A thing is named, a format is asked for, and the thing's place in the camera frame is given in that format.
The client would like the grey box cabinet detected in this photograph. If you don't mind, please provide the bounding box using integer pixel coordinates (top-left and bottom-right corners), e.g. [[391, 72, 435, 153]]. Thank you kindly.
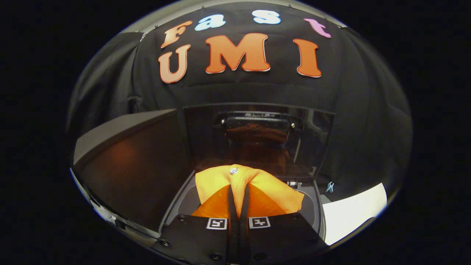
[[73, 108, 192, 238]]

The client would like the white flat board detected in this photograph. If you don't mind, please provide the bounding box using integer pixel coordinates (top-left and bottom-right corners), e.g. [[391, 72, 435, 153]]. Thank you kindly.
[[322, 183, 388, 245]]

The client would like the dark washing machine lid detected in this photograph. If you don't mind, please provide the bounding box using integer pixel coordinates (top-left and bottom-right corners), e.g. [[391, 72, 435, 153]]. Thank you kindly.
[[183, 103, 336, 181]]

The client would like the orange yellow shirt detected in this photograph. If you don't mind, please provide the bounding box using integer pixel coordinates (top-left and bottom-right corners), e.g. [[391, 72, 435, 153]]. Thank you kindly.
[[194, 164, 305, 218]]

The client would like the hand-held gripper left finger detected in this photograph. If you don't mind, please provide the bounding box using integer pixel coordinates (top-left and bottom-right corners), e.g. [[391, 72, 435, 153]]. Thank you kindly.
[[152, 183, 240, 265]]

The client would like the black backdrop cloth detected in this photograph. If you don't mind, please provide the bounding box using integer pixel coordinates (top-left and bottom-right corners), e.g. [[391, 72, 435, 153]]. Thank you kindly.
[[66, 2, 412, 206]]

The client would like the grey washing machine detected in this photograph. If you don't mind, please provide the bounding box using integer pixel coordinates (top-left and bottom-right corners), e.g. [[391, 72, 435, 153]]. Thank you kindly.
[[158, 169, 327, 244]]

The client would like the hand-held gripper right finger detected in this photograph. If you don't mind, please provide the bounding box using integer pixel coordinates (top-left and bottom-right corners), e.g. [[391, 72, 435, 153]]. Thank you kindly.
[[238, 182, 329, 265]]

